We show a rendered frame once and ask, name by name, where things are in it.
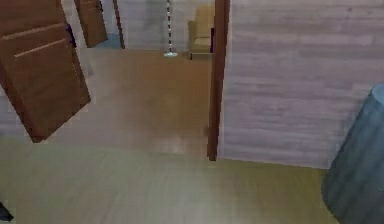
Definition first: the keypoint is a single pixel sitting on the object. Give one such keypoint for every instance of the silver floor lamp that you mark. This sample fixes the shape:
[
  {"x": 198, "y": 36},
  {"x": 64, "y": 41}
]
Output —
[{"x": 170, "y": 36}]

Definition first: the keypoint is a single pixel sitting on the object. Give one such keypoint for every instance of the beige armchair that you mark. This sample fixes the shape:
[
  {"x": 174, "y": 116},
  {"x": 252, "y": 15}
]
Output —
[{"x": 201, "y": 33}]

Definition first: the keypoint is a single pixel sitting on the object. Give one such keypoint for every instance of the grey-blue round bin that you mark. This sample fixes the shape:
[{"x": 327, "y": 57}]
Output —
[{"x": 358, "y": 166}]

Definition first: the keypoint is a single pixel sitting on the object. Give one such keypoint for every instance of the black object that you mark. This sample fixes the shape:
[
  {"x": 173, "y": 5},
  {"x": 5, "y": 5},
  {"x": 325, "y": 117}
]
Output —
[{"x": 4, "y": 213}]

